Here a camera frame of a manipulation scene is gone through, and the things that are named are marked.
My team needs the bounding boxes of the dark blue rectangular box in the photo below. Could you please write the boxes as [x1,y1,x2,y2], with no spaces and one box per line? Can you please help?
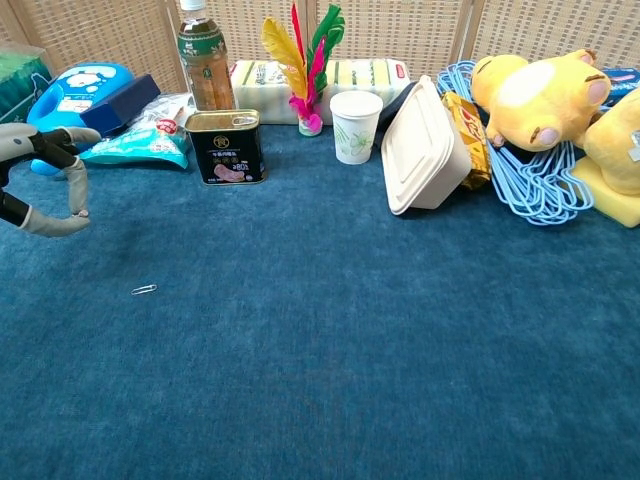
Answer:
[79,73,162,137]

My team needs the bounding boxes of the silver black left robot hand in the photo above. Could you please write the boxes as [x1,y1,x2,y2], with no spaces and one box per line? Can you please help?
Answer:
[0,123,104,239]

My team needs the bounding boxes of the brown tea drink bottle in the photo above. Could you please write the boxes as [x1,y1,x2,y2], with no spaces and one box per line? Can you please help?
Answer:
[177,0,236,112]

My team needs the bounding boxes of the woven bamboo folding screen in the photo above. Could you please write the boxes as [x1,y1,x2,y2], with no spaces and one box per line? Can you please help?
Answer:
[0,0,640,96]

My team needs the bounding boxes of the blue carpet table cover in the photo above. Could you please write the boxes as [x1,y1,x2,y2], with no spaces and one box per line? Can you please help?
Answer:
[0,122,640,480]

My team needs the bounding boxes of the white paper cup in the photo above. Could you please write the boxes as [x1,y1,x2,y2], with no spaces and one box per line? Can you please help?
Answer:
[329,90,384,166]

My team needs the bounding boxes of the green tea bag box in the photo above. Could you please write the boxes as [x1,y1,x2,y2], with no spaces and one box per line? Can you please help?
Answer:
[0,44,54,124]

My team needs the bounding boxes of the yellow green sponge pack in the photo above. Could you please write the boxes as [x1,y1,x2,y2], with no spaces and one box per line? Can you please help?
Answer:
[229,58,412,126]

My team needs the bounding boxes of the light blue hanger bundle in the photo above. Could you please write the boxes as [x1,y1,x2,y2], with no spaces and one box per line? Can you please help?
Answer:
[435,59,596,227]

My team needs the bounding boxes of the colourful feather shuttlecock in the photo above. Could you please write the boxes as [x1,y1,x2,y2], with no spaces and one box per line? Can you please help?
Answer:
[261,2,346,137]

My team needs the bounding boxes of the yellow sponge block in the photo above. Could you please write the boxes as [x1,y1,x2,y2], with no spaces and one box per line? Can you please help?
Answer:
[570,157,640,229]

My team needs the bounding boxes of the white teal snack bag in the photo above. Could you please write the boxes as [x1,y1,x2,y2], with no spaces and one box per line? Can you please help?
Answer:
[79,92,197,170]

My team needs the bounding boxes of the pink blue cookie box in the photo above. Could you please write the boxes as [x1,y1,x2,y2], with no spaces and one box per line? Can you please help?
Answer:
[599,67,640,109]

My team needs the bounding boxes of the yellow plush toy white belly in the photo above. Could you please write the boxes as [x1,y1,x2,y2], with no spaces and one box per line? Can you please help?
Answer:
[471,48,612,153]

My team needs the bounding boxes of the black gold luncheon meat can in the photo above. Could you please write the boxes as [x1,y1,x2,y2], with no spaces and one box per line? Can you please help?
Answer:
[184,108,268,186]

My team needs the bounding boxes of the yellow orange snack packet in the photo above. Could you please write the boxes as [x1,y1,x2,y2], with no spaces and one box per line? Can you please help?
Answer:
[439,90,494,191]

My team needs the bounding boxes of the blue detergent bottle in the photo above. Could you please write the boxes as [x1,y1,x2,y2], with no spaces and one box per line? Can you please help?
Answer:
[25,62,136,176]

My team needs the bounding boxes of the beige lidded lunch box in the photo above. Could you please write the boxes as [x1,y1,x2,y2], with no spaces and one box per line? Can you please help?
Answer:
[380,74,473,216]

